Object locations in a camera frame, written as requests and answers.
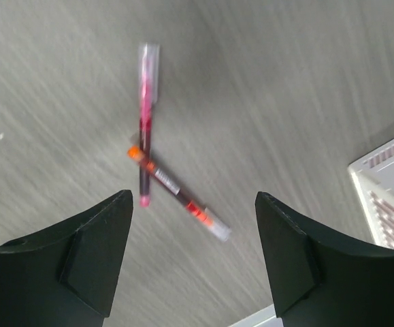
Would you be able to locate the dark red pen refill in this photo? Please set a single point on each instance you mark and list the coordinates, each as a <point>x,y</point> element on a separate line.
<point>148,91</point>

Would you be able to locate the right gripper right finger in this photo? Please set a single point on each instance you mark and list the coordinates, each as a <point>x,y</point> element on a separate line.
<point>319,276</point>

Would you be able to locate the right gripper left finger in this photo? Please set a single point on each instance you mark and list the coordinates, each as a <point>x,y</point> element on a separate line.
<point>67,273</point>

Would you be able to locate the white file organizer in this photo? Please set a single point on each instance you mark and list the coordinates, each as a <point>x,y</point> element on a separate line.
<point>373,178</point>

